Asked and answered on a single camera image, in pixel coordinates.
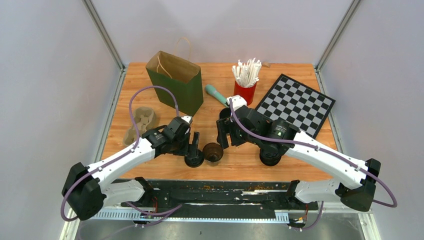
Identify stack of black cups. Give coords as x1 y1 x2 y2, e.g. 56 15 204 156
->
219 107 232 122

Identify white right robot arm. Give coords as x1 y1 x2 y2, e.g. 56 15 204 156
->
216 106 381 212

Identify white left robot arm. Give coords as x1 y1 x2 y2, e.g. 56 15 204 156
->
61 116 204 221

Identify red cup holder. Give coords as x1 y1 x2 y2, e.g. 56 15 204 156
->
233 81 257 106

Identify grey cardboard cup carrier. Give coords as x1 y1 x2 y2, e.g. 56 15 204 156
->
122 106 158 147

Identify black white chessboard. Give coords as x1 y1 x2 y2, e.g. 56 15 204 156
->
255 74 336 139

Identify teal handheld massager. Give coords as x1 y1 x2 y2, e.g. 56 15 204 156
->
204 84 229 107

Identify white wrapped straws bundle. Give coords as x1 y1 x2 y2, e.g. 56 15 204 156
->
231 58 262 88

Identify green paper bag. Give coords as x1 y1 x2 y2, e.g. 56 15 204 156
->
145 37 204 117

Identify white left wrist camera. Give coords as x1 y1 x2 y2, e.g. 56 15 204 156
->
180 115 193 126

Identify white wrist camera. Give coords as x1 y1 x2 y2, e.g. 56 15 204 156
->
226 95 247 111
180 115 193 126

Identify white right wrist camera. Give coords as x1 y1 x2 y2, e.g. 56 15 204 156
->
226 95 247 111

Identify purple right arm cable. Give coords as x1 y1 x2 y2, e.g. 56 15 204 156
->
228 97 398 209

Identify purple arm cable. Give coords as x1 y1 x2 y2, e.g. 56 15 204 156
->
59 85 181 223
228 97 398 209

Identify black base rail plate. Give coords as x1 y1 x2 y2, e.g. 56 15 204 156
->
132 179 319 220

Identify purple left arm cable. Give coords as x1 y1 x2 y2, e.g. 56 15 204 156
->
59 85 181 223

